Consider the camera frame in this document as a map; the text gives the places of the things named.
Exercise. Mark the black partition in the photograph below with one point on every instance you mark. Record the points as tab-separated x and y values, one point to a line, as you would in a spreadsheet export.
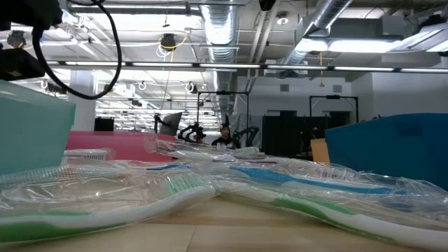
290	136

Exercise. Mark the round ceiling fixture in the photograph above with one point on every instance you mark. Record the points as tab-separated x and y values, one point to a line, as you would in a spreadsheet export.
281	19

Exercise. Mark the pink plastic bin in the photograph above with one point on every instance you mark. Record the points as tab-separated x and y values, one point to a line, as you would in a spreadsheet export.
119	145

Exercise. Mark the mint green plastic bin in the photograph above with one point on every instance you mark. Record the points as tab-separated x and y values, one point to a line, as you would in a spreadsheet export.
31	129

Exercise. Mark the orange white wrapped toothbrush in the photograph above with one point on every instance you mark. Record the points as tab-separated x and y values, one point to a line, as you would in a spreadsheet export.
85	155

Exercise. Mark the black background station frame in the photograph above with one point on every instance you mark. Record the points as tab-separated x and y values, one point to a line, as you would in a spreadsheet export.
333	97
222	92

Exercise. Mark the grey background monitor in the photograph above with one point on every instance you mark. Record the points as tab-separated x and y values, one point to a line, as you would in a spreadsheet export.
171	123

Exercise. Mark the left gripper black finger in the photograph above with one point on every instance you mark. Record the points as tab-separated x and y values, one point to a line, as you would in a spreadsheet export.
17	63

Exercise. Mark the person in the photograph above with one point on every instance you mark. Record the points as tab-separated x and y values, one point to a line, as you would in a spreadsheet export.
225	136

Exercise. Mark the black background robot arm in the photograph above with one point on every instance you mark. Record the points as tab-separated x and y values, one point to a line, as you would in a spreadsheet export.
190	133
246	134

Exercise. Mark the black box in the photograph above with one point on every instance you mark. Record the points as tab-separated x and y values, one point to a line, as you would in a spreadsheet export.
104	124

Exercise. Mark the blue plastic bin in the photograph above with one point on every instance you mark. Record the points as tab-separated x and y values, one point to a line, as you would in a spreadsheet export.
392	150

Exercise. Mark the LED light bar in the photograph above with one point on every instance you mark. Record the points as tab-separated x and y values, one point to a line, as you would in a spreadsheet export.
224	66

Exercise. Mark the green white toothbrush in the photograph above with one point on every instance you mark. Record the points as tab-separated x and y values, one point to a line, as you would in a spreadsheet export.
182	200
196	154
308	206

